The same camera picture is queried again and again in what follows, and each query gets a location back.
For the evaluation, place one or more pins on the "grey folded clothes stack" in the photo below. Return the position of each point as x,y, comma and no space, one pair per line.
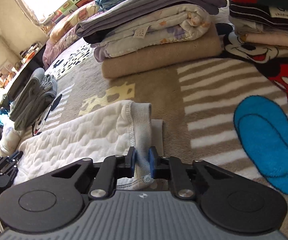
37,95

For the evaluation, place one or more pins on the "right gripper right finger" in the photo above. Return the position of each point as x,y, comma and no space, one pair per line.
174,171

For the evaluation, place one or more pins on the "floral white rolled garment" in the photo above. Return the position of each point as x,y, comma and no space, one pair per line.
9,141

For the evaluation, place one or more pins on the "orange floral pillow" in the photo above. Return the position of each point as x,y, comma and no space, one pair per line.
70,21

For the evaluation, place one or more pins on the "pink purple comforter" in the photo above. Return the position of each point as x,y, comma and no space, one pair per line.
54,49

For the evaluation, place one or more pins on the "dark wooden desk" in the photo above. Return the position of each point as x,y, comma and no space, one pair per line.
17,84

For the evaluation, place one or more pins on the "purple grey folded blanket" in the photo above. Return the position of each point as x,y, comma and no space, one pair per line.
95,28

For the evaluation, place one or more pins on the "beige folded blanket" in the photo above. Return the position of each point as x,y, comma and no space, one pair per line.
154,57

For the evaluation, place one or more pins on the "Mickey Mouse fleece blanket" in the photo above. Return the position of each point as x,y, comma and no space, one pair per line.
195,101

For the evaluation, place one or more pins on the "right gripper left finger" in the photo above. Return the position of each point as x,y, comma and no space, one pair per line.
106,174

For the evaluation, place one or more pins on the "floral white folded quilt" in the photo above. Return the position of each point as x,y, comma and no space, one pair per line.
178,23

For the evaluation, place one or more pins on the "white quilted baby garment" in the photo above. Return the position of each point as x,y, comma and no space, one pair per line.
110,130

